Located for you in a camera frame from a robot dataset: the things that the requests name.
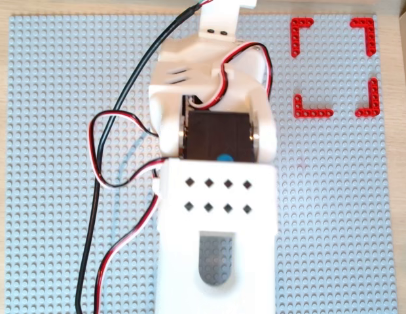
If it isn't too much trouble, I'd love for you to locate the grey Lego baseplate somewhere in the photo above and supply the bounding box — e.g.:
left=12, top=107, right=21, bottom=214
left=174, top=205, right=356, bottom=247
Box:
left=3, top=14, right=401, bottom=314

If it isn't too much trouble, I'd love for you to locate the red white black servo wire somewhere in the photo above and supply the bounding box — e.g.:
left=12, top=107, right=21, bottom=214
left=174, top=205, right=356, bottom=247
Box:
left=88, top=111, right=168, bottom=189
left=92, top=166, right=163, bottom=314
left=189, top=42, right=274, bottom=111

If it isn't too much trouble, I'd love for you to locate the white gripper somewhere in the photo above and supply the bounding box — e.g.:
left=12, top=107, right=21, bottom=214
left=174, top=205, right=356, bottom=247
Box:
left=157, top=34, right=270, bottom=86

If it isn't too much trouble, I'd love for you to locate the red L-shaped Lego beam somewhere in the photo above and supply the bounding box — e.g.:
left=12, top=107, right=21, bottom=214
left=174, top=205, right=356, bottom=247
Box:
left=292, top=94, right=335, bottom=120
left=348, top=18, right=377, bottom=58
left=354, top=77, right=380, bottom=118
left=290, top=18, right=315, bottom=60

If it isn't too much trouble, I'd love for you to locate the black camera cable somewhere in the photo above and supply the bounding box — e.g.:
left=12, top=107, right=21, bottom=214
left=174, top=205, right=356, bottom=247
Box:
left=74, top=0, right=214, bottom=314

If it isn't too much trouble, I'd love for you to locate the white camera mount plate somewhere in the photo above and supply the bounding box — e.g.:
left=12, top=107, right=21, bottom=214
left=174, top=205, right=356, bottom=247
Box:
left=198, top=0, right=258, bottom=43

